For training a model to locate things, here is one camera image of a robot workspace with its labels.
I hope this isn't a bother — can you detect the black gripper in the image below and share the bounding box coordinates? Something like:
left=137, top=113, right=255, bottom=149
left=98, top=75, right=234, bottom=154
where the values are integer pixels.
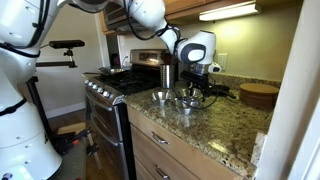
left=179, top=70, right=212, bottom=100

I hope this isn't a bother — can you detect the small stainless steel bowl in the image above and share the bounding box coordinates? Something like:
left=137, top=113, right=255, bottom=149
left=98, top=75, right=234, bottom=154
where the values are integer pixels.
left=176, top=87, right=205, bottom=101
left=150, top=91, right=175, bottom=108
left=170, top=97, right=201, bottom=116

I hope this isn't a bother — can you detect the black cast iron skillet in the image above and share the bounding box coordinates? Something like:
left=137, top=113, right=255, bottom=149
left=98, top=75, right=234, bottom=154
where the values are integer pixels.
left=209, top=84, right=238, bottom=100

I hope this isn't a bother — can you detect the perforated steel utensil holder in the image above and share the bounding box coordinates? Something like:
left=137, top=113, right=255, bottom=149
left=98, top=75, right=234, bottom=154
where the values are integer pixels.
left=159, top=63, right=177, bottom=90

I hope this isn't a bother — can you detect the slotted wooden spoon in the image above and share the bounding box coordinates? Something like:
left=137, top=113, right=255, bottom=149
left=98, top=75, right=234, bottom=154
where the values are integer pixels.
left=159, top=49, right=178, bottom=66

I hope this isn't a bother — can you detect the round wooden board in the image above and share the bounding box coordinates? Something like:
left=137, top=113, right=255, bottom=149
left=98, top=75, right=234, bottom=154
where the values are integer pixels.
left=238, top=82, right=280, bottom=98
left=239, top=93, right=278, bottom=110

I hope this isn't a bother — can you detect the kitchen base cabinet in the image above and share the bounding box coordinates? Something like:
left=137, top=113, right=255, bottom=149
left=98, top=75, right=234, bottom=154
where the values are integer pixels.
left=126, top=104, right=244, bottom=180

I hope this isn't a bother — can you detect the under-cabinet light fixture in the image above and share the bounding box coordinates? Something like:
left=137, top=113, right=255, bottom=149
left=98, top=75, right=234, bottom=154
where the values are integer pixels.
left=198, top=1, right=263, bottom=22

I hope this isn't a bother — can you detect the wooden upper cabinet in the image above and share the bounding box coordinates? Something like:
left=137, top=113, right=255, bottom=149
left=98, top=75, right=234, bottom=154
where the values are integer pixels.
left=158, top=0, right=303, bottom=24

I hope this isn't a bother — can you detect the steel frying pan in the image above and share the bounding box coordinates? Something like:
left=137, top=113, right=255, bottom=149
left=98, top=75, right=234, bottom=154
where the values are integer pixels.
left=83, top=67, right=127, bottom=77

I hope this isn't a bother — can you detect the steel gas stove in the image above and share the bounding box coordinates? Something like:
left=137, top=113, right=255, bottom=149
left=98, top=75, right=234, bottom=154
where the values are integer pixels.
left=82, top=48, right=168, bottom=180

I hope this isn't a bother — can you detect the steel range hood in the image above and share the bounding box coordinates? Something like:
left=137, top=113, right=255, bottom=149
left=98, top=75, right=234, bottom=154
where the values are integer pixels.
left=102, top=2, right=141, bottom=34

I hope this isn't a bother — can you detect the black bar clamp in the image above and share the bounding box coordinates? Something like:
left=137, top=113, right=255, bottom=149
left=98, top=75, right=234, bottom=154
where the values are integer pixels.
left=83, top=129, right=103, bottom=171

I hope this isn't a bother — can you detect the flat pale board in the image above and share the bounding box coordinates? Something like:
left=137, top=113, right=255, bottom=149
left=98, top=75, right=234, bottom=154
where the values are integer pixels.
left=56, top=121, right=88, bottom=136

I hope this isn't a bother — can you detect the black tool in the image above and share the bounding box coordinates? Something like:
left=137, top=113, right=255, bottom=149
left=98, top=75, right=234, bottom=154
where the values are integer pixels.
left=49, top=131, right=84, bottom=156

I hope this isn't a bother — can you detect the robot cart platform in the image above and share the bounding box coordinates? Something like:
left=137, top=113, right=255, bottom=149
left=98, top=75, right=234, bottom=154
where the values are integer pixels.
left=49, top=138, right=88, bottom=180

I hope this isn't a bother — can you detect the wrist mounted camera box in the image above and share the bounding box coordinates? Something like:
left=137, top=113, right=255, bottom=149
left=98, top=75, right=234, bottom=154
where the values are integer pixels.
left=208, top=61, right=223, bottom=74

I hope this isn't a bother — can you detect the white wall outlet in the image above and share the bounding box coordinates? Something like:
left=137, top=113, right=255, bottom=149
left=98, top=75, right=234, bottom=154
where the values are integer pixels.
left=216, top=53, right=228, bottom=71

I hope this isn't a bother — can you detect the metal drawer handle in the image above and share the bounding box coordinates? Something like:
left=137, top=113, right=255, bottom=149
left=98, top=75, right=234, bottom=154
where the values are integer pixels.
left=154, top=164, right=172, bottom=180
left=151, top=131, right=170, bottom=146

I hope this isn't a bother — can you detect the white door frame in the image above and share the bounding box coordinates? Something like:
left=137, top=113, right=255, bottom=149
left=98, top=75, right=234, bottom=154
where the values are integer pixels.
left=254, top=0, right=320, bottom=180

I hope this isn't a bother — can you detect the black stereo camera bar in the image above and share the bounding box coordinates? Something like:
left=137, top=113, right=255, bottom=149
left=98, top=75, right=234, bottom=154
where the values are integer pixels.
left=48, top=39, right=86, bottom=50

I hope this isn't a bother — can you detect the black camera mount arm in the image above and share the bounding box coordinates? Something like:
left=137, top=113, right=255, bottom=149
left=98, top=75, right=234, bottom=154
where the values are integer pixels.
left=25, top=48, right=78, bottom=136

